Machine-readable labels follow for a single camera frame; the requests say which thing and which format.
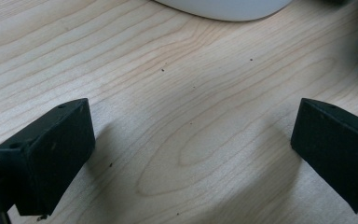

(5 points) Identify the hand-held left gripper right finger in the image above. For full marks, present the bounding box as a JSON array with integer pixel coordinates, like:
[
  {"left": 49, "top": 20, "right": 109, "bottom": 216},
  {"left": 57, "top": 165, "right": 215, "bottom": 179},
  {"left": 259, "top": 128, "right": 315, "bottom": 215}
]
[{"left": 290, "top": 97, "right": 358, "bottom": 215}]

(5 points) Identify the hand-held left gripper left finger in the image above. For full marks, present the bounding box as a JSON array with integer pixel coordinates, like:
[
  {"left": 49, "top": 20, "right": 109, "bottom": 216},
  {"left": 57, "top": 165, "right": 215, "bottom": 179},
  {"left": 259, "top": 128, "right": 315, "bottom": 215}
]
[{"left": 0, "top": 98, "right": 96, "bottom": 217}]

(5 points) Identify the white perforated strainer bowl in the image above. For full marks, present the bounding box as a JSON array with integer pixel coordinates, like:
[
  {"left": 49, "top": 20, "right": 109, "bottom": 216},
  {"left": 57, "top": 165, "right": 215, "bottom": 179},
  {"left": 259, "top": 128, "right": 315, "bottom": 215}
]
[{"left": 153, "top": 0, "right": 294, "bottom": 22}]

